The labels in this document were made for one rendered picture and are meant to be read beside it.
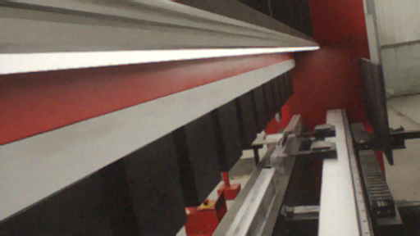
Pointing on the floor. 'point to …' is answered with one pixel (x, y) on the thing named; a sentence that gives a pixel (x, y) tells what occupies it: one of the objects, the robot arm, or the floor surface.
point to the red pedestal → (229, 188)
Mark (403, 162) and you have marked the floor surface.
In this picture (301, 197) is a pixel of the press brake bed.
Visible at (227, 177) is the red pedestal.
